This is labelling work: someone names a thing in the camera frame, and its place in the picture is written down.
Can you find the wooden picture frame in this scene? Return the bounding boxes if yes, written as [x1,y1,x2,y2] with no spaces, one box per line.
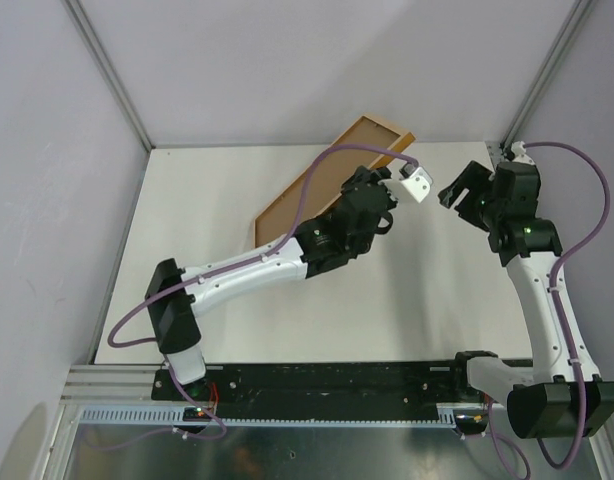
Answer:
[254,114,417,249]

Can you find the brown frame backing board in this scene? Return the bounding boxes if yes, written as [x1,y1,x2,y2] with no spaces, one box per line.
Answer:
[259,122,403,244]

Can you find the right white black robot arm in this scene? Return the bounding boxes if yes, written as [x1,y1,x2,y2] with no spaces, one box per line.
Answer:
[438,161,614,439]

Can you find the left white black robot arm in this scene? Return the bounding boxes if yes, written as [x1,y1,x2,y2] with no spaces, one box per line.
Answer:
[145,167,397,400]

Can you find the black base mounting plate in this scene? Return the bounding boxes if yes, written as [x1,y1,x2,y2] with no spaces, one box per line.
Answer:
[151,359,511,421]

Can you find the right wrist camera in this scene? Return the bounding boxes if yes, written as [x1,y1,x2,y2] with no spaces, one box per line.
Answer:
[504,141,535,166]

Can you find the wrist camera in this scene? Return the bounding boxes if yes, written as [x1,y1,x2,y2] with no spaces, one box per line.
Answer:
[504,141,535,166]
[383,163,433,204]

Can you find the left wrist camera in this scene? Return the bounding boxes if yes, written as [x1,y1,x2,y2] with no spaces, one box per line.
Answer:
[383,163,433,204]

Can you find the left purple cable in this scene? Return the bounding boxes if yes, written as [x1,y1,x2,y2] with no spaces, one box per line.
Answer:
[81,143,421,451]

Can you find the right aluminium corner post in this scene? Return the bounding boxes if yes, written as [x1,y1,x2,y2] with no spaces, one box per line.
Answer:
[499,0,598,150]

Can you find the aluminium corner post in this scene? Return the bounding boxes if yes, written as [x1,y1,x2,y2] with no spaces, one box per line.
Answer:
[61,0,154,152]
[499,0,598,150]

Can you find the grey slotted cable duct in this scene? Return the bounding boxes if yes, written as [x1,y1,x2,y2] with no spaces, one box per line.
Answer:
[80,405,456,429]

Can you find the left aluminium corner post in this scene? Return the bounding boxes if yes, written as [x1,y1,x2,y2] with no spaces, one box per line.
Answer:
[61,0,154,152]

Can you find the aluminium front rail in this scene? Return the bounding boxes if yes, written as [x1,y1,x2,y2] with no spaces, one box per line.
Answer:
[61,364,608,406]

